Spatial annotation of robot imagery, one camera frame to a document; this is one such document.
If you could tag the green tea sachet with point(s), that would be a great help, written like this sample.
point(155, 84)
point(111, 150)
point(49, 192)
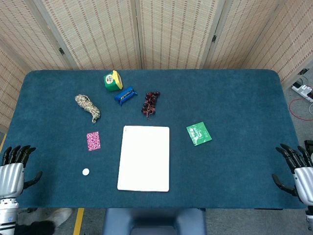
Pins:
point(198, 134)

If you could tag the blue padded seat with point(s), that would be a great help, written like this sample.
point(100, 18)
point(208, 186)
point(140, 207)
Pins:
point(154, 220)

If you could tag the dark red grape bunch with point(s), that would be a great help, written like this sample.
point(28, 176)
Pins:
point(149, 104)

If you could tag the white shoe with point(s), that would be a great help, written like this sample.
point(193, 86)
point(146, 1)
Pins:
point(60, 216)

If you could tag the woven folding screen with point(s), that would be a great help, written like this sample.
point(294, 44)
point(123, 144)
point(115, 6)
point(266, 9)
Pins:
point(102, 31)

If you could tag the white rectangular board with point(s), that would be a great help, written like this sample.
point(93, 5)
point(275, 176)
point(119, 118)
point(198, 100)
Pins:
point(144, 159)

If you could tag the small white round cap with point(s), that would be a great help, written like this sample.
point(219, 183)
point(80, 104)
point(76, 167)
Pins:
point(85, 171)

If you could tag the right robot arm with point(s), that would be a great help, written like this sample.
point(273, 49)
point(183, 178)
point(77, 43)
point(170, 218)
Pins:
point(310, 215)

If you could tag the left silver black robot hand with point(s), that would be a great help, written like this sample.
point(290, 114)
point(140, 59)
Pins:
point(11, 178)

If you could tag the green yellow box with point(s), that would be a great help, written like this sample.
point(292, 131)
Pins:
point(111, 82)

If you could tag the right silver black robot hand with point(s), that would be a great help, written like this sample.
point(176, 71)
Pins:
point(305, 183)

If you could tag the blue snack packet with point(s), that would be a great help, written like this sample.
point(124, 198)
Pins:
point(125, 95)

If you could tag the black screen hinge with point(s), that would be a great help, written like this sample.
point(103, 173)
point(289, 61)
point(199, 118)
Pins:
point(303, 71)
point(214, 38)
point(61, 51)

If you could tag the white power strip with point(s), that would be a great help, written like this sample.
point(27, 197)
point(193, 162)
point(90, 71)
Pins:
point(303, 91)

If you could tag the blue table cloth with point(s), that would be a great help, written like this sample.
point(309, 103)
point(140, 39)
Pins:
point(220, 171)

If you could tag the pink patterned packet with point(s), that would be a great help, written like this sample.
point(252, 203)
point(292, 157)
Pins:
point(93, 141)

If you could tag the black device beside table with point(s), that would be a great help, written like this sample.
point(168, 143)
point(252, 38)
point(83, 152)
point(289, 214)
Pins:
point(309, 144)

